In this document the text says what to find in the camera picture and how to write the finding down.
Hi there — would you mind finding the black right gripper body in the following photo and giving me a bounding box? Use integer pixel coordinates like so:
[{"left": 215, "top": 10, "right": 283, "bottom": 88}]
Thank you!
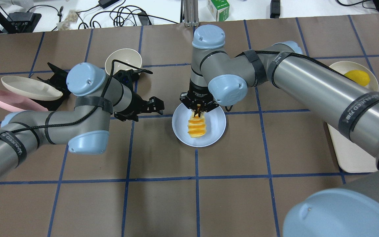
[{"left": 180, "top": 91, "right": 219, "bottom": 114}]

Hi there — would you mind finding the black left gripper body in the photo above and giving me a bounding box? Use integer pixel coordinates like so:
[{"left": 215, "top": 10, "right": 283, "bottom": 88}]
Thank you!
[{"left": 113, "top": 69, "right": 145, "bottom": 121}]

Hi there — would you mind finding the blue plate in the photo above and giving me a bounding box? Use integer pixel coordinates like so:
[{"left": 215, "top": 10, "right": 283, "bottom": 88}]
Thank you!
[{"left": 172, "top": 103, "right": 227, "bottom": 147}]

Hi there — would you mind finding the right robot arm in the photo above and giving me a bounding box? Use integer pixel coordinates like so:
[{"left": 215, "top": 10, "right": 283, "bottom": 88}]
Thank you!
[{"left": 180, "top": 25, "right": 379, "bottom": 237}]

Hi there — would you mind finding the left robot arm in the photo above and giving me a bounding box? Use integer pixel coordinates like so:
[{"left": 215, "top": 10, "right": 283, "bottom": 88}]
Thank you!
[{"left": 0, "top": 63, "right": 164, "bottom": 180}]

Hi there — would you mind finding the black plate rack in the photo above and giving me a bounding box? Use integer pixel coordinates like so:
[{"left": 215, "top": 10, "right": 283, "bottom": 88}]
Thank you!
[{"left": 35, "top": 63, "right": 71, "bottom": 111}]

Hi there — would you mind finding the cream plate in rack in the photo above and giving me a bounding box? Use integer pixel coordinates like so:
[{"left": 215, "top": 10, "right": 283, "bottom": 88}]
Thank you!
[{"left": 1, "top": 75, "right": 63, "bottom": 101}]

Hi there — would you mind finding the pink plate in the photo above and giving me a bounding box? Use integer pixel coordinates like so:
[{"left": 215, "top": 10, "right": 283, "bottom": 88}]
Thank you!
[{"left": 0, "top": 90, "right": 48, "bottom": 112}]

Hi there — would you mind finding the cream plate with lemon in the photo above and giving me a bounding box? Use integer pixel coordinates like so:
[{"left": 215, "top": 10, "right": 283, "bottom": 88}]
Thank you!
[{"left": 330, "top": 61, "right": 379, "bottom": 92}]

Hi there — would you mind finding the cream bowl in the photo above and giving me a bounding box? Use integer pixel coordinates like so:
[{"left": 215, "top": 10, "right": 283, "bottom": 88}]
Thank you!
[{"left": 104, "top": 48, "right": 142, "bottom": 75}]

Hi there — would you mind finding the green white box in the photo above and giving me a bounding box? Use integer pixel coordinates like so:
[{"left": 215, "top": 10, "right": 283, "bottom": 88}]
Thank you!
[{"left": 207, "top": 0, "right": 230, "bottom": 22}]

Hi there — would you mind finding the black power adapter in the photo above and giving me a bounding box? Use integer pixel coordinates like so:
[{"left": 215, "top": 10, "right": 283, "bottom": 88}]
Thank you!
[{"left": 270, "top": 0, "right": 281, "bottom": 18}]

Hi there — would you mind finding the yellow lemon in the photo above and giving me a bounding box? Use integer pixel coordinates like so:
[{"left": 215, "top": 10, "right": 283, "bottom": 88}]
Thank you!
[{"left": 344, "top": 69, "right": 370, "bottom": 87}]

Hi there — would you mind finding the cream rectangular tray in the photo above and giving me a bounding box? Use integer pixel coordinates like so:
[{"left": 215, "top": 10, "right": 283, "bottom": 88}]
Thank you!
[{"left": 327, "top": 124, "right": 377, "bottom": 173}]

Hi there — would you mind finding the black cables bundle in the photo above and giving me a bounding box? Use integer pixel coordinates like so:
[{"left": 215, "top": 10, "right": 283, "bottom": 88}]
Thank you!
[{"left": 25, "top": 0, "right": 180, "bottom": 30}]

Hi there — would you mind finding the aluminium profile post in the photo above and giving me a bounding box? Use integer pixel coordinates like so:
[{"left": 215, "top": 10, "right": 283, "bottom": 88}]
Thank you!
[{"left": 180, "top": 0, "right": 199, "bottom": 27}]

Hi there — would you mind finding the black camera stand base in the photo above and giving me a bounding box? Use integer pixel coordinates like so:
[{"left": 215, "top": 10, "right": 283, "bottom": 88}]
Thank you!
[{"left": 0, "top": 0, "right": 42, "bottom": 34}]

